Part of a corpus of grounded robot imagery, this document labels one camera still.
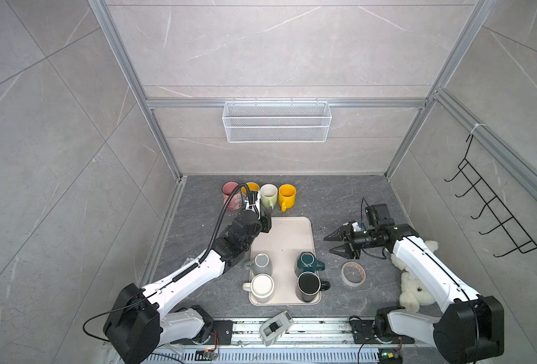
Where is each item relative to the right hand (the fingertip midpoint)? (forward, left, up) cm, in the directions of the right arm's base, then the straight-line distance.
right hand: (326, 241), depth 76 cm
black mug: (-12, +6, -9) cm, 16 cm away
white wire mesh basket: (+54, +15, +12) cm, 57 cm away
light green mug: (+29, +20, -9) cm, 36 cm away
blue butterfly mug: (+32, +27, -6) cm, 42 cm away
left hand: (+12, +21, +7) cm, 25 cm away
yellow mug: (+28, +12, -9) cm, 31 cm away
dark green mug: (-4, +7, -7) cm, 10 cm away
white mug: (-11, +23, -10) cm, 27 cm away
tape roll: (-5, -12, -17) cm, 22 cm away
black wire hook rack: (-7, -49, +14) cm, 51 cm away
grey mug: (-5, +23, -7) cm, 24 cm away
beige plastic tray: (+10, +12, -17) cm, 23 cm away
